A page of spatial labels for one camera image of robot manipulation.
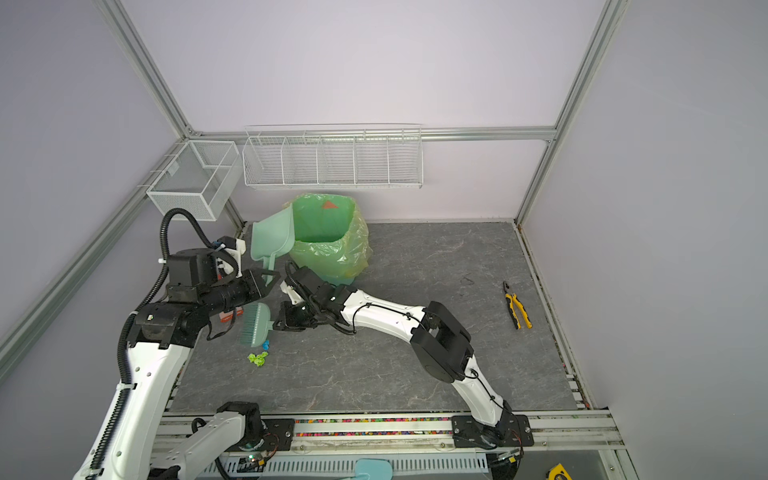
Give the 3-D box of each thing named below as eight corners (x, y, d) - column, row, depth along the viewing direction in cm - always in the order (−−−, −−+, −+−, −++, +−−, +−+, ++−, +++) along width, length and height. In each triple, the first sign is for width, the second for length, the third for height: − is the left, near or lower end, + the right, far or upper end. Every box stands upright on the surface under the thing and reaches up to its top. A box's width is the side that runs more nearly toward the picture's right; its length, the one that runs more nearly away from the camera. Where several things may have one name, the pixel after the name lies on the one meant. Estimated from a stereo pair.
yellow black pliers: (516, 330, 94) (518, 327, 92) (497, 285, 104) (499, 282, 103) (531, 328, 94) (533, 325, 92) (511, 283, 105) (512, 280, 103)
